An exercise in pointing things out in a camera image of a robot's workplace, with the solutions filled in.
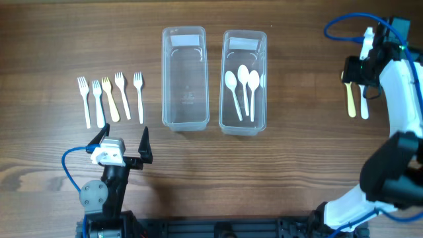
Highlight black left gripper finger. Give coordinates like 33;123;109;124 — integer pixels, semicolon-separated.
138;126;153;164
86;123;110;153

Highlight white plastic spoon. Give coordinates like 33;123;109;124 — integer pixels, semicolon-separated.
248;70;260;122
359;85;369;120
224;71;243;121
237;65;250;116

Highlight yellow plastic spoon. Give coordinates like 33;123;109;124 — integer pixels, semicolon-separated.
341;72;356;118

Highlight white plastic fork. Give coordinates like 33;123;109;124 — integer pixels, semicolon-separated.
92;80;105;128
134;71;143;124
114;72;132;120
77;77;91;129

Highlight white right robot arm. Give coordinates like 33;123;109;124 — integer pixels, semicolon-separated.
307;13;422;237

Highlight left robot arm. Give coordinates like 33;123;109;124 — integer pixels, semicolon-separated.
75;124;153;238

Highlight clear plastic container left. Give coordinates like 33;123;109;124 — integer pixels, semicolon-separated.
162;26;210;132

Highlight clear plastic container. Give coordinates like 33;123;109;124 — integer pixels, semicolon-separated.
162;26;210;132
219;30;268;136

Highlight clear plastic container right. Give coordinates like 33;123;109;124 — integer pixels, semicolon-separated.
219;30;268;136

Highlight yellow plastic fork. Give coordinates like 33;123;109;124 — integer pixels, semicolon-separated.
101;77;120;122

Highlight blue left cable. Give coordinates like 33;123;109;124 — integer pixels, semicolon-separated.
61;143;100;238

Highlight blue cable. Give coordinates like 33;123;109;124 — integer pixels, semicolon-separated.
323;12;423;238
61;143;100;238

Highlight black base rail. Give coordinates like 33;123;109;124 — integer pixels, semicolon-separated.
75;215;369;238

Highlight blue right cable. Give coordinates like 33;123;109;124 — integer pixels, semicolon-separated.
323;12;423;238

